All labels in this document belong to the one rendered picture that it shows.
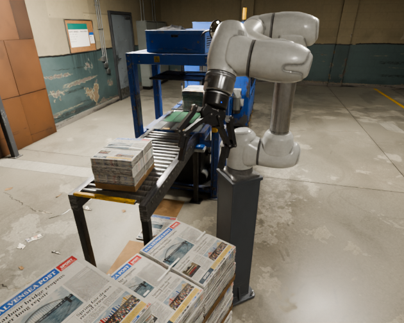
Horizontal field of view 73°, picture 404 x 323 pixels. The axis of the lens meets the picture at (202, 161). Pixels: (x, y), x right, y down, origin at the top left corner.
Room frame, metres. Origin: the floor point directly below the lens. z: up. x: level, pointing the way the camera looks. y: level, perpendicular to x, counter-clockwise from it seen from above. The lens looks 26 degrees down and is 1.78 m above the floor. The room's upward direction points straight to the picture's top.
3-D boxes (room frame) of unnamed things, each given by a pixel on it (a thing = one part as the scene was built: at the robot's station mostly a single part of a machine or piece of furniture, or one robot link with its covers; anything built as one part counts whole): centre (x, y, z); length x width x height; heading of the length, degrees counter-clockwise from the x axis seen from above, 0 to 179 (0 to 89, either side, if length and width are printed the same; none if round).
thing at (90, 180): (2.15, 0.69, 0.74); 1.34 x 0.05 x 0.12; 166
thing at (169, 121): (3.09, 0.21, 0.75); 0.70 x 0.65 x 0.10; 166
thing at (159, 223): (2.13, 0.43, 0.01); 0.37 x 0.28 x 0.01; 166
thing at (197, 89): (3.64, 0.07, 0.93); 0.38 x 0.30 x 0.26; 166
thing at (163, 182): (2.03, 0.20, 0.74); 1.34 x 0.05 x 0.12; 166
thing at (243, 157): (1.43, -0.23, 1.17); 0.18 x 0.16 x 0.22; 72
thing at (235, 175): (1.46, -0.21, 1.03); 0.22 x 0.18 x 0.06; 24
